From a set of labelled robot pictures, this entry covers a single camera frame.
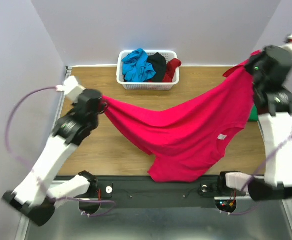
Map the aluminium frame rail left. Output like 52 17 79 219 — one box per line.
52 66 73 128

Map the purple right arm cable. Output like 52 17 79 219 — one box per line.
219 127 292 216

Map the green folded t shirt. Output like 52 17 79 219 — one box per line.
248 105 258 122

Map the blue t shirt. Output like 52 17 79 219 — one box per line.
121 48 156 83

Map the black t shirt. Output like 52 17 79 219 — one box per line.
147 52 166 83

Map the white plastic basket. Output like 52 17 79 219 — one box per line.
116 50 180 91

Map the pink red t shirt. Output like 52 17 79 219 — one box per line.
103 62 253 183

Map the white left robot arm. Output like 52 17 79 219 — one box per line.
2 89 108 227

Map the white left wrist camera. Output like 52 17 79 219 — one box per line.
56 76 85 102

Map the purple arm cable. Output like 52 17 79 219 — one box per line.
219 127 292 216
5 86 116 218

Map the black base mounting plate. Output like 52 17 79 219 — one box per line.
50 174 249 210

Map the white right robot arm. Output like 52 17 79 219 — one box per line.
216 42 292 202

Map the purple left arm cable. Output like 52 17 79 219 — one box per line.
5 86 116 218

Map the dark red t shirt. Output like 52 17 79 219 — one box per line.
157 58 181 83

